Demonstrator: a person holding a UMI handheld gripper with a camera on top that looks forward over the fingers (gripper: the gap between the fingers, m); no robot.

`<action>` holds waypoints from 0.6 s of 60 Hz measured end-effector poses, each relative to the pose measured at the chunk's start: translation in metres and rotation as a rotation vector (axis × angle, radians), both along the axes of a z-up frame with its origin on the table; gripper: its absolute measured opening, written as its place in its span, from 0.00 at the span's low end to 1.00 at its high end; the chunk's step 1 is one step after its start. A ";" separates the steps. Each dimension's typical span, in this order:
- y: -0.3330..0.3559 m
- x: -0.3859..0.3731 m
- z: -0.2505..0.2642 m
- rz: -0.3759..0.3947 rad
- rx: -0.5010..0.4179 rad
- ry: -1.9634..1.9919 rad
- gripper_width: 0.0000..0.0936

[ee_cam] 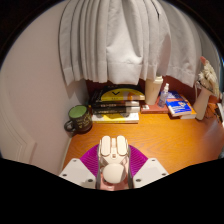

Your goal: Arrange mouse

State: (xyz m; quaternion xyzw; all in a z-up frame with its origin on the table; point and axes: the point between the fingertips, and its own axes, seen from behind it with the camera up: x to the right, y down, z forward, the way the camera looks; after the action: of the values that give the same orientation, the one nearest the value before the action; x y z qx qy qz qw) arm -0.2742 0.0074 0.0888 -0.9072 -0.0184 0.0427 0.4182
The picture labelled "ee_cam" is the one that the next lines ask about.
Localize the black and yellow book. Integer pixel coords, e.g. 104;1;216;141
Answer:
88;84;146;103

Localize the yellow and white book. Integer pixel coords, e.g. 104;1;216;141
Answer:
91;112;140;125

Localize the clear spray bottle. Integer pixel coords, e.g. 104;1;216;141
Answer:
157;82;170;108

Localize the blue book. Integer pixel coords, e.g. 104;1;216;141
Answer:
165;91;193;118

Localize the dark mug green inside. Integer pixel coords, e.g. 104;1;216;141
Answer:
63;104;94;135

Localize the white tumbler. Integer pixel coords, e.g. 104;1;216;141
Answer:
144;75;164;106

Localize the red notebook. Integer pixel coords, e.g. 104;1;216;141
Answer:
139;99;171;115

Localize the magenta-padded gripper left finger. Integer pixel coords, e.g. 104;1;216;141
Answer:
59;143;101;190

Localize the thin black book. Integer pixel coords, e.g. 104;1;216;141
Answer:
89;99;141;109
90;105;142;115

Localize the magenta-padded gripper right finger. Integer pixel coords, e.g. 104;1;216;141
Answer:
127;143;170;189

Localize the white computer mouse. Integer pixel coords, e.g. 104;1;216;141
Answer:
98;134;130;184

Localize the white ceramic vase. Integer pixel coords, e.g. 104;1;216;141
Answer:
192;83;214;121

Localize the orange book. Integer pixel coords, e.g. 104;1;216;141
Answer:
171;94;198;120

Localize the white pleated curtain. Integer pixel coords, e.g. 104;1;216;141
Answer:
58;0;223;88

